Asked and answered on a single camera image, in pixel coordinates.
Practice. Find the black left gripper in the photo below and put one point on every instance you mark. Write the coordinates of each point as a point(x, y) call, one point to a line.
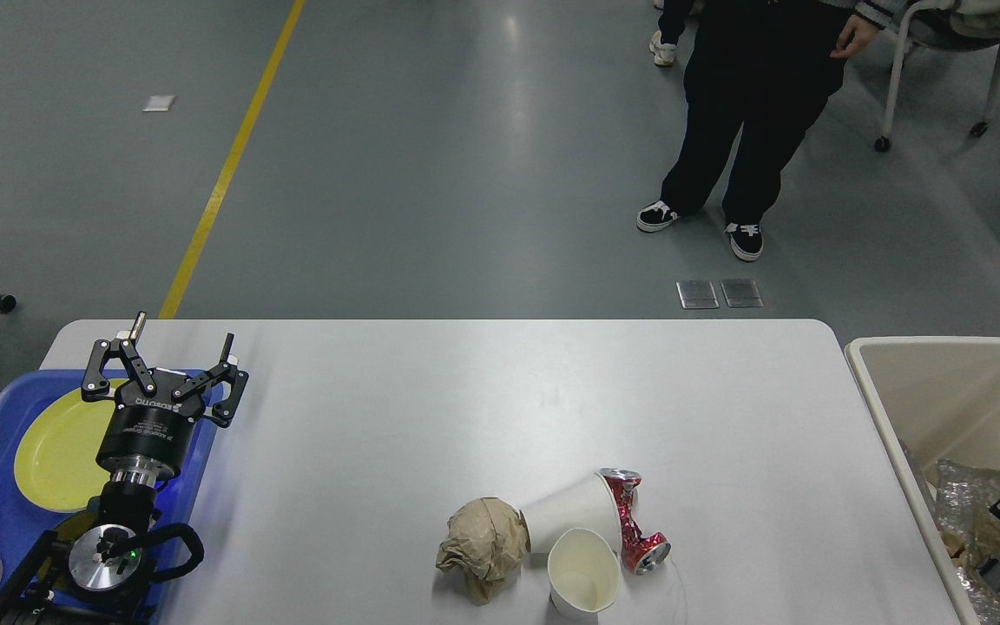
point(151, 425)

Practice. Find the aluminium foil sheet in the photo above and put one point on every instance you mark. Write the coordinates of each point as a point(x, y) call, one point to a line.
point(964, 484)

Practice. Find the yellow plate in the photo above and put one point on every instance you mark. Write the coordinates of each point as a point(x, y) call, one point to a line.
point(55, 464)

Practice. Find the brown paper ball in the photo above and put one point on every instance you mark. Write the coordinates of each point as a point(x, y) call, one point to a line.
point(487, 539)

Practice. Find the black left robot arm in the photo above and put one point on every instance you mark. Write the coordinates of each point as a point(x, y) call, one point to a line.
point(104, 573)

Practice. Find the white plastic bin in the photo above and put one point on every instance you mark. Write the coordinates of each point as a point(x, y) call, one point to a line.
point(932, 398)

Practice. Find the white paper scrap on floor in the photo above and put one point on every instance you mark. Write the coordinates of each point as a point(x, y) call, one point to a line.
point(159, 103)

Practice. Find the crushed red can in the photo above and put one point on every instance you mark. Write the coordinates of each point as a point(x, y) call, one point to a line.
point(641, 553)

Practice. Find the right floor outlet plate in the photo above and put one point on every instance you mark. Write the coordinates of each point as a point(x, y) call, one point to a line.
point(742, 293)

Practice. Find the floor outlet plate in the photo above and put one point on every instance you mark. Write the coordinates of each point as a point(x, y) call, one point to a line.
point(742, 293)
point(697, 295)

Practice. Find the left floor outlet plate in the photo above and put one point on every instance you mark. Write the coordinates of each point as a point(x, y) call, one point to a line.
point(697, 295)

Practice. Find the lying white paper cup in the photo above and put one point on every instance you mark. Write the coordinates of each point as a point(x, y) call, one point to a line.
point(587, 504)

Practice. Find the upright white paper cup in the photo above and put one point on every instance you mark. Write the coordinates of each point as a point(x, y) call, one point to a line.
point(583, 573)

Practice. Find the office chair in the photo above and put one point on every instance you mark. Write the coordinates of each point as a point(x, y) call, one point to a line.
point(956, 26)

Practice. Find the person in black trousers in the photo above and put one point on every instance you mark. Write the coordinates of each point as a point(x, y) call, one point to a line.
point(758, 77)

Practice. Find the white sneakers person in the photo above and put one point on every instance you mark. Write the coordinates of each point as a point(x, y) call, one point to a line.
point(669, 28)

